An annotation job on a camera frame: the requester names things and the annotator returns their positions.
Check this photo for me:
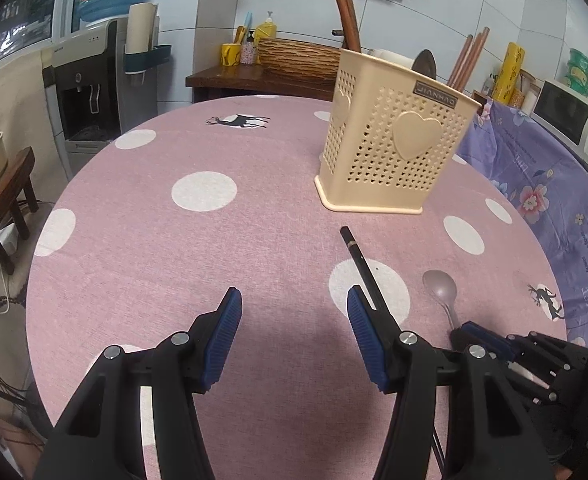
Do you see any beige board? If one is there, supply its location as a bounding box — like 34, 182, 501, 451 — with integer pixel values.
125, 2, 160, 56

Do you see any yellow roll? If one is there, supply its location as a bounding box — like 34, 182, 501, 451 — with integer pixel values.
490, 42, 526, 106

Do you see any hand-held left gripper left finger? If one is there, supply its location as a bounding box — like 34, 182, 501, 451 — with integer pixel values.
33, 287, 244, 480

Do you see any stack of green containers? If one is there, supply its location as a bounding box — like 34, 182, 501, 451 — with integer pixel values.
565, 49, 588, 97

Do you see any pink patterned pump bottle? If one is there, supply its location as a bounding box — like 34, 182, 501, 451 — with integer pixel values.
240, 30, 257, 65

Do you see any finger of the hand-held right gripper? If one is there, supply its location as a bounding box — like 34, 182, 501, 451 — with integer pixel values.
449, 321, 520, 363
505, 331, 588, 406

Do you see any window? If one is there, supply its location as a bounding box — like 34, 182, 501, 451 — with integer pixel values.
0, 0, 57, 66

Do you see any white microwave oven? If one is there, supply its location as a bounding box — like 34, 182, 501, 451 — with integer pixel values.
530, 79, 588, 161

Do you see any dark oval board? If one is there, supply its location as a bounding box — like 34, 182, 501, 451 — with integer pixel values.
414, 49, 437, 83

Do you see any purple floral cloth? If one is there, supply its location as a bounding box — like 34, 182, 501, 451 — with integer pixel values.
456, 100, 588, 321

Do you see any dark wooden stool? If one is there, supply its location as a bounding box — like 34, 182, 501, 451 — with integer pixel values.
0, 146, 39, 276

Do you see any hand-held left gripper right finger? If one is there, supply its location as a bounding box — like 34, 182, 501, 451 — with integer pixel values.
346, 285, 545, 480

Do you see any brown cardboard box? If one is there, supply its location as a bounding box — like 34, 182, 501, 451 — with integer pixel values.
0, 412, 45, 456

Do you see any teal wall holder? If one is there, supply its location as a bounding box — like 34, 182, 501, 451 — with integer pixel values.
124, 45, 172, 76

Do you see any yellow soap bottle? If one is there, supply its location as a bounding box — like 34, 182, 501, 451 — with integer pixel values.
254, 10, 279, 41

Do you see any grey metal spoon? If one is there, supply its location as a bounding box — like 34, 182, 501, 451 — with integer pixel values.
422, 269, 464, 333

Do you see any pink polka dot tablecloth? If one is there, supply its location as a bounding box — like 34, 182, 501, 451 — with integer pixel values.
25, 95, 570, 480

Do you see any brown wicker basket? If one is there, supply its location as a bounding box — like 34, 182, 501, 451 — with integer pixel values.
257, 37, 342, 77

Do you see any beige perforated utensil holder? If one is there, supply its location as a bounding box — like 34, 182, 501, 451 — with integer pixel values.
314, 49, 482, 217

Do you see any water dispenser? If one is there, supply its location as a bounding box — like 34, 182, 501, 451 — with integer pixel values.
41, 17, 130, 153

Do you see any dark wooden side table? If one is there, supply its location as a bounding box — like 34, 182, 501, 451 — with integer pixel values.
185, 62, 337, 103

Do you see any plain black chopstick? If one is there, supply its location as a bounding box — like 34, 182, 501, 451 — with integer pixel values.
339, 225, 447, 480

